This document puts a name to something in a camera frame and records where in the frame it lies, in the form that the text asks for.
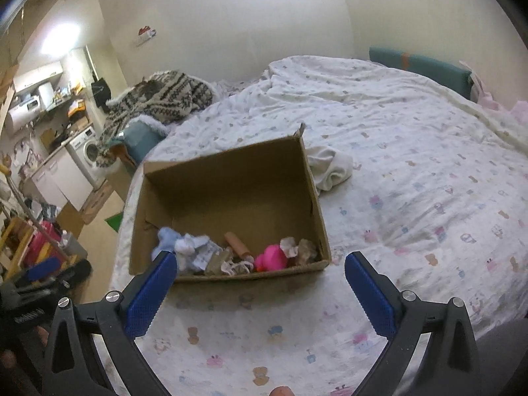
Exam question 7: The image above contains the olive brown paper scrap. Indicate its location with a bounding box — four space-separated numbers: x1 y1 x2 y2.
295 239 318 266

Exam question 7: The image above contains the white sock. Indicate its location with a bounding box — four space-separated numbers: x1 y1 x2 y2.
174 233 210 256

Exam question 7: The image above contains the light blue fluffy scrunchie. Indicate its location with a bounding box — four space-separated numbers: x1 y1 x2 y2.
151 227 182 261

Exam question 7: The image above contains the clear plastic barcode packet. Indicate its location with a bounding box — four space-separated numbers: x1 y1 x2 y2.
191 241 223 272

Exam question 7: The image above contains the cream ruffled scrunchie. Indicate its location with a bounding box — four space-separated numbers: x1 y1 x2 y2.
279 237 298 258

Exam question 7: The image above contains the pink rubber duck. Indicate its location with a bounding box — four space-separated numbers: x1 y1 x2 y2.
254 244 288 272

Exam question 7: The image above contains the beige lace scrunchie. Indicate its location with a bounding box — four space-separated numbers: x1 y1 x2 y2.
220 256 254 276

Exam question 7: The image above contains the brown cardboard tube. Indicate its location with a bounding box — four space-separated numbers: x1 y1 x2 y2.
224 232 251 258

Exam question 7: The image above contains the red suitcase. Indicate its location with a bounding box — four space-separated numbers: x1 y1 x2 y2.
22 221 61 267

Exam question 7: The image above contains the yellow wooden chair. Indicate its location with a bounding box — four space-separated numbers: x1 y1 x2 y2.
1 216 79 281

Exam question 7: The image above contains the green floor mat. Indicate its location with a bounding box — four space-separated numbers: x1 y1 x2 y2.
106 213 123 232

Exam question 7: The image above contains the white kitchen cabinet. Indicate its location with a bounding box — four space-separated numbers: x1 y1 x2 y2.
23 148 93 211

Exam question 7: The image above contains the white patterned bed quilt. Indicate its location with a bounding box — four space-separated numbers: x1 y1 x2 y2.
107 54 528 396

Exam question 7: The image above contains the white washing machine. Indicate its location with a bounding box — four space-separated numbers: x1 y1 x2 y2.
66 125 105 189

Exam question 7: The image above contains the cream folded cloth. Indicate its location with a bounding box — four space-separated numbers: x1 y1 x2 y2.
306 146 353 193

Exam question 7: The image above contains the brown cardboard box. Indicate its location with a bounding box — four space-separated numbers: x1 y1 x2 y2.
129 131 331 280

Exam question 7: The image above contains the teal cushion with fleece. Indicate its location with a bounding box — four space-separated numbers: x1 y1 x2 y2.
109 115 170 168

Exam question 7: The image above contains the patterned knit blanket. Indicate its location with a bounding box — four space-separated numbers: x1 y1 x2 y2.
95 71 215 168

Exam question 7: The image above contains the teal headboard cushion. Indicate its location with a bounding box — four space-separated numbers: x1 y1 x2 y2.
369 48 473 99

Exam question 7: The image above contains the wall switch with red sticker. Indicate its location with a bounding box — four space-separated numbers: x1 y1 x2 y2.
134 25 157 47

